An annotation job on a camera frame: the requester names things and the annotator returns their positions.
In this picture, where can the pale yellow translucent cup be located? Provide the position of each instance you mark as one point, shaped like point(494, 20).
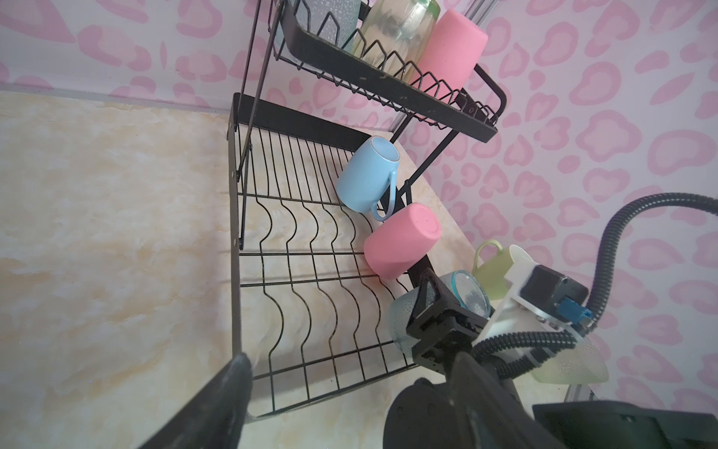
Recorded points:
point(582, 365)

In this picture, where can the pale green ceramic mug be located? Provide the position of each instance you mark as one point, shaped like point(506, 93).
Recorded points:
point(490, 273)

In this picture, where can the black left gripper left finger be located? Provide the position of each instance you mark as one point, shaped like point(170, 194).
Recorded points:
point(215, 417)

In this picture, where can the pale teal cup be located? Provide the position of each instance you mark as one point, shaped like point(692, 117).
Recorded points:
point(330, 20)

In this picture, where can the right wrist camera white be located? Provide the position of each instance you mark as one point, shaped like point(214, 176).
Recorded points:
point(542, 309)

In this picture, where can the green translucent plastic cup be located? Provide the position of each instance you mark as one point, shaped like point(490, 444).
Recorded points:
point(395, 33)

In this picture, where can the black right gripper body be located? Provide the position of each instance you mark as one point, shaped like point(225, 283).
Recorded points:
point(443, 332)

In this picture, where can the light blue ceramic mug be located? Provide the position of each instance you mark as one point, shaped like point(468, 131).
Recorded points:
point(368, 183)

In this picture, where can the pink plastic cup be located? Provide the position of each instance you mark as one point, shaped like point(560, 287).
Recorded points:
point(454, 48)
point(402, 240)

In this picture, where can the black wire dish rack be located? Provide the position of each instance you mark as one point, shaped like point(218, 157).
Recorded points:
point(306, 308)

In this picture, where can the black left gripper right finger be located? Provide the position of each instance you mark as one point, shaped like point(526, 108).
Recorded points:
point(487, 415)

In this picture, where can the teal translucent plastic cup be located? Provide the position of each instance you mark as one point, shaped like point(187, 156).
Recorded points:
point(467, 293)

